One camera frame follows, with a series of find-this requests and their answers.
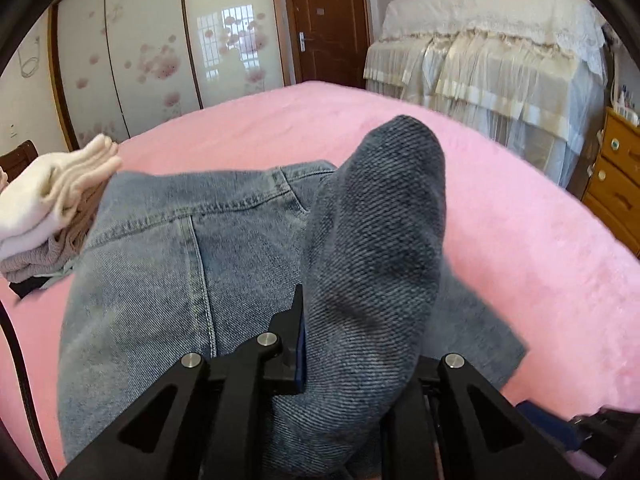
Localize wooden drawer chest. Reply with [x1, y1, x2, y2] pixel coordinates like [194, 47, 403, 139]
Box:
[582, 106, 640, 261]

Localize pink plush blanket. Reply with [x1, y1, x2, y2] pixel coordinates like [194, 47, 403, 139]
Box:
[0, 80, 640, 480]

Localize bed with cream ruffled cover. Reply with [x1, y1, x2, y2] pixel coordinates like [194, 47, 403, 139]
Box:
[362, 0, 611, 191]

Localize black folded garment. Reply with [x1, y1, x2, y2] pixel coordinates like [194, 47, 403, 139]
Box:
[9, 272, 56, 301]

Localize white wall cable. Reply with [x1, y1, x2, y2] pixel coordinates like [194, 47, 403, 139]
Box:
[17, 35, 43, 78]

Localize white folded garment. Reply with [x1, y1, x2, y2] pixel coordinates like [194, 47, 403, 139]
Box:
[0, 152, 91, 261]

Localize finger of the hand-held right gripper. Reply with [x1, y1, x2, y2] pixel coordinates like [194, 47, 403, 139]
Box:
[517, 400, 640, 472]

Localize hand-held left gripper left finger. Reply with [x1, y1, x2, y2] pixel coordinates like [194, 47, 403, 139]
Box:
[57, 285, 307, 480]

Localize grey ribbed folded garment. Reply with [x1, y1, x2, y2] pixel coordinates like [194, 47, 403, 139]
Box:
[0, 195, 108, 283]

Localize floral sliding door wardrobe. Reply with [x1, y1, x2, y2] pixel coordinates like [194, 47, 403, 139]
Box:
[47, 0, 296, 146]

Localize blue denim jeans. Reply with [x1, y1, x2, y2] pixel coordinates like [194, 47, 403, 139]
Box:
[57, 115, 528, 480]

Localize black strap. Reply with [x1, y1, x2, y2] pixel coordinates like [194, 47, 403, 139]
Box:
[0, 300, 57, 480]

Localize cream folded garment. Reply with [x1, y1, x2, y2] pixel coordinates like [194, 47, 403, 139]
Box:
[45, 134, 123, 226]

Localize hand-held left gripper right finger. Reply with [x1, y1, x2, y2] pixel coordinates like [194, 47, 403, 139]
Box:
[382, 353, 571, 480]

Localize brown wooden door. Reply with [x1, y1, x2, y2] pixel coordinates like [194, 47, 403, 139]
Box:
[280, 0, 376, 93]

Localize dark wooden chair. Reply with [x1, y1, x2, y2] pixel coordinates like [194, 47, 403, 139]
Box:
[0, 140, 41, 181]

